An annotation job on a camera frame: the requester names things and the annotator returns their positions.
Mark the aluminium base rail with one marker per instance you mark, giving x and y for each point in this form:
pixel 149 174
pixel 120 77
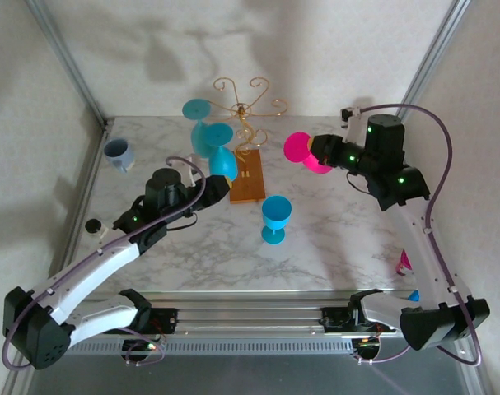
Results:
pixel 249 312

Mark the grey mug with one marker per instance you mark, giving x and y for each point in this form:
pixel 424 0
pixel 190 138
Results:
pixel 118 154

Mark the blue wine glass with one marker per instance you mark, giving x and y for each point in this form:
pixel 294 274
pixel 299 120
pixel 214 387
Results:
pixel 276 210
pixel 222 162

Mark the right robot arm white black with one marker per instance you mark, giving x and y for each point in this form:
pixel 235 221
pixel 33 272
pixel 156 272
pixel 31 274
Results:
pixel 431 263

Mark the blue plastic cup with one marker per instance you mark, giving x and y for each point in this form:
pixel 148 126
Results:
pixel 414 295

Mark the aluminium right frame post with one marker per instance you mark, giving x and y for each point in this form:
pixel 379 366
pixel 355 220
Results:
pixel 431 57

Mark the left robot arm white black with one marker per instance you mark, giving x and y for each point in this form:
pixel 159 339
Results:
pixel 89 271

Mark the teal wine glass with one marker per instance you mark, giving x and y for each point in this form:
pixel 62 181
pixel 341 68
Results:
pixel 196 109

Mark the pink wine glass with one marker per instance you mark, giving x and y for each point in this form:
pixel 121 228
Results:
pixel 297 147

